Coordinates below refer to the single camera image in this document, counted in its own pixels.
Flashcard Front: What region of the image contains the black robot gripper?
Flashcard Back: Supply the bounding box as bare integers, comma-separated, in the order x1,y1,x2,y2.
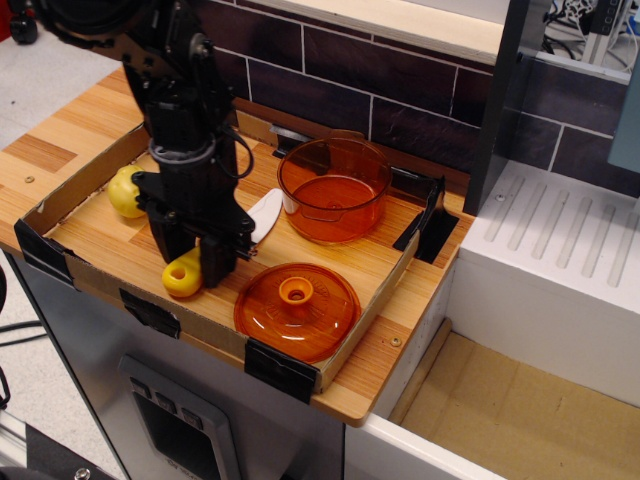
132,144,255,288

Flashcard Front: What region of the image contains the yellow handled white toy knife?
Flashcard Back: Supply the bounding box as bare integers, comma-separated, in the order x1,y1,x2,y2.
162,188,283,298

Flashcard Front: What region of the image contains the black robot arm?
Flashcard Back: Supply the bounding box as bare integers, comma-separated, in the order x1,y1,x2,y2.
32,1,255,288

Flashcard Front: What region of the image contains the cardboard fence with black tape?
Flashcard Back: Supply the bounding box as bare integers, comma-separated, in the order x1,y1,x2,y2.
1,87,469,419

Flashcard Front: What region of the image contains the orange transparent pot lid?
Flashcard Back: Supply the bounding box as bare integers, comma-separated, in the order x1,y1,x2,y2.
234,263,361,363

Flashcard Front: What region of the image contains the orange transparent plastic pot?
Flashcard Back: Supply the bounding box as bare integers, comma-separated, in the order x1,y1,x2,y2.
277,136,392,244

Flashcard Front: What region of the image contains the yellow toy potato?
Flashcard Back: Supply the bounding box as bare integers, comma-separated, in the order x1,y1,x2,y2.
107,165,144,219

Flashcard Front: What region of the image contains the grey toy oven front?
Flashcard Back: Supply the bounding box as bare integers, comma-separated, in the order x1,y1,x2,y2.
9,256,344,479

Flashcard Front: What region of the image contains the black caster wheel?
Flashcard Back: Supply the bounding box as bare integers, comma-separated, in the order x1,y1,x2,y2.
9,11,38,45

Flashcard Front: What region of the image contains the white toy sink unit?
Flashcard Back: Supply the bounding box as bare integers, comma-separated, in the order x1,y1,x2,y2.
344,162,639,479

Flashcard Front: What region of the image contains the dark grey vertical post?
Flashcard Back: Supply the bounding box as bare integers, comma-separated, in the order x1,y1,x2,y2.
464,0,550,216

